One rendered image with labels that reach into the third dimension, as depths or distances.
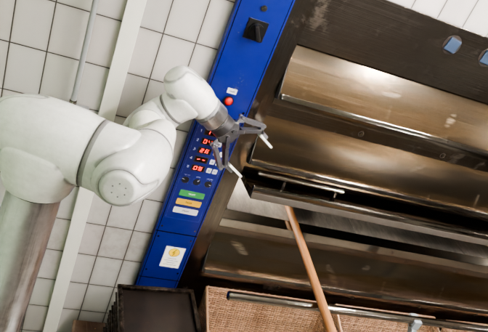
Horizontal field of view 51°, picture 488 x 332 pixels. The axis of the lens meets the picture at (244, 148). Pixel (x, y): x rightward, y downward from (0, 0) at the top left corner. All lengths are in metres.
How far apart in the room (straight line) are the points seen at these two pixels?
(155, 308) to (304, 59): 1.00
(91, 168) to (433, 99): 1.32
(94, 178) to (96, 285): 1.27
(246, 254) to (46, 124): 1.30
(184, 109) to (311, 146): 0.56
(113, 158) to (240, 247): 1.23
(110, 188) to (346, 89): 1.04
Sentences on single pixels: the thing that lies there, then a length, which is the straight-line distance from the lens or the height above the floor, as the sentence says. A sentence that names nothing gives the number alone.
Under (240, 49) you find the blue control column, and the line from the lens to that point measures 1.55.
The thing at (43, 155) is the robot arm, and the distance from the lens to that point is 0.93.
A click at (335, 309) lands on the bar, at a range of 1.82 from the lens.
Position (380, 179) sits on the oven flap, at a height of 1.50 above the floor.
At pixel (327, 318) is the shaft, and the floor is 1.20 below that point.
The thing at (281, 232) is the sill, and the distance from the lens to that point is 2.02.
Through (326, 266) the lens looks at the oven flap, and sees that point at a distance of 2.22.
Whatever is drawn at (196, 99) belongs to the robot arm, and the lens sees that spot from 1.42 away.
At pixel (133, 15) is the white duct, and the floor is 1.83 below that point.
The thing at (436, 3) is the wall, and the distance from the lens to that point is 1.74.
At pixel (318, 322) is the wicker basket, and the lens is 2.36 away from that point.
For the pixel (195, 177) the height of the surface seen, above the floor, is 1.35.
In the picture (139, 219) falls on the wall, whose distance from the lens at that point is 1.89.
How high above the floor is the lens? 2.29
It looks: 27 degrees down
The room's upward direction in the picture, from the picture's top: 23 degrees clockwise
